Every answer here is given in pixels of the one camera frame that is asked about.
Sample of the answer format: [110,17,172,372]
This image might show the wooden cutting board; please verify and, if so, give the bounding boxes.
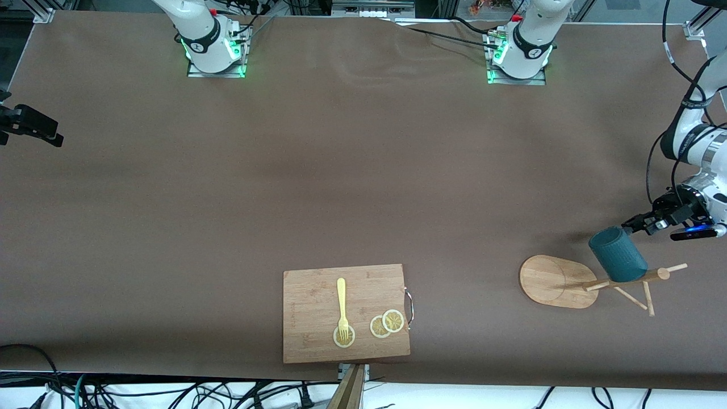
[282,264,411,364]

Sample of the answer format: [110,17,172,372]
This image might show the metal base plate left arm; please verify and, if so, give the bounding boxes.
[484,31,548,86]

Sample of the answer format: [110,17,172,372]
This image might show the metal base plate right arm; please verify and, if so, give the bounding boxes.
[187,26,249,79]

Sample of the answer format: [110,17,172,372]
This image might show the grey power strip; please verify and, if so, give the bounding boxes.
[332,0,415,18]

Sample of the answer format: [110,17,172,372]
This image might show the teal cable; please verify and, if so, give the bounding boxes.
[74,373,91,409]

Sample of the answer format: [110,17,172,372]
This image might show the thick black cable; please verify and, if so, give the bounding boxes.
[0,344,63,398]

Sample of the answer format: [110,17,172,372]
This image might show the wooden post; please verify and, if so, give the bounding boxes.
[327,364,365,409]

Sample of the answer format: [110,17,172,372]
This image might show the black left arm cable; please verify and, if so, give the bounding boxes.
[647,0,727,205]

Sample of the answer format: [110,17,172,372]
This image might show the teal mug yellow inside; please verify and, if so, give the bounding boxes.
[588,226,649,283]

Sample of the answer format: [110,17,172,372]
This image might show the wooden mug rack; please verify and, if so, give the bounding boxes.
[519,254,688,317]

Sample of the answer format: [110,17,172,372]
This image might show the aluminium frame profile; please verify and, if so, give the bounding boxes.
[683,0,727,40]
[33,0,77,23]

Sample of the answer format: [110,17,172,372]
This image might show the yellow plastic fork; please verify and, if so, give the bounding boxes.
[336,277,350,344]

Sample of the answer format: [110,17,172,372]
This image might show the colourful items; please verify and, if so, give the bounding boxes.
[469,0,512,15]

